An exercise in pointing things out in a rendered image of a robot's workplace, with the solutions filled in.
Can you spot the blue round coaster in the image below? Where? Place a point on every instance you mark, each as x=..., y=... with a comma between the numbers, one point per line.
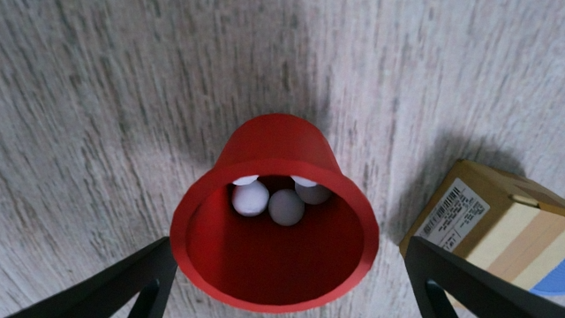
x=554, y=284

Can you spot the red cup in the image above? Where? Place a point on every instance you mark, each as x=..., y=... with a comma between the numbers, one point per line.
x=254, y=264

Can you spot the cardboard box with tape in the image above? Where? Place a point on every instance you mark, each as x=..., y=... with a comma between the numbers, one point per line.
x=509, y=225

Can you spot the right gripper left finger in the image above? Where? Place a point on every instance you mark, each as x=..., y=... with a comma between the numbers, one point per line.
x=149, y=272

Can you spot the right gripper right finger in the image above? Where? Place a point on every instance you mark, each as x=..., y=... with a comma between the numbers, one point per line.
x=433, y=271

